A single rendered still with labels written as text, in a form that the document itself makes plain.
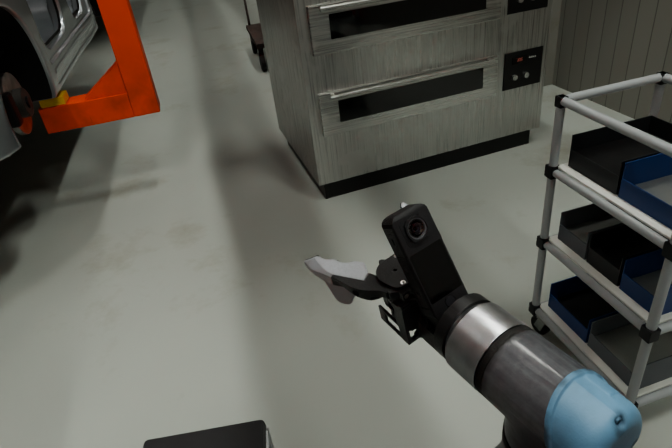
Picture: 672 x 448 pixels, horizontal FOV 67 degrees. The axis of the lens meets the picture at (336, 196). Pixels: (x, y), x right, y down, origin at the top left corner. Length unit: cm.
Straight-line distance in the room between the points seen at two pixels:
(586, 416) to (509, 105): 307
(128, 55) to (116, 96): 27
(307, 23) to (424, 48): 70
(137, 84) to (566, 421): 321
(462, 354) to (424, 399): 151
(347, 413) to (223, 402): 48
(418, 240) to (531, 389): 16
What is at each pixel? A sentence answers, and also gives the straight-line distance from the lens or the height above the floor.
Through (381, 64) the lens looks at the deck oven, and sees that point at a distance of 288.
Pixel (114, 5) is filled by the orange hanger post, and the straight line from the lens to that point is 335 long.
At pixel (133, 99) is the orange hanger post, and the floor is 63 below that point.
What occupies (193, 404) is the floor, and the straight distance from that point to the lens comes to 215.
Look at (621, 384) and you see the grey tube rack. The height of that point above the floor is 15.
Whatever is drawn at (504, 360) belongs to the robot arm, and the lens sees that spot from 47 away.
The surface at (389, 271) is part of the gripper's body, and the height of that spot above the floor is 124.
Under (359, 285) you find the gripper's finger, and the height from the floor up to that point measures 123.
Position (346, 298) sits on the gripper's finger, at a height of 119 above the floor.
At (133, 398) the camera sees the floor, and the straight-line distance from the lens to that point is 227.
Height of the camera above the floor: 160
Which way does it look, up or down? 31 degrees down
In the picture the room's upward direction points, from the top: 7 degrees counter-clockwise
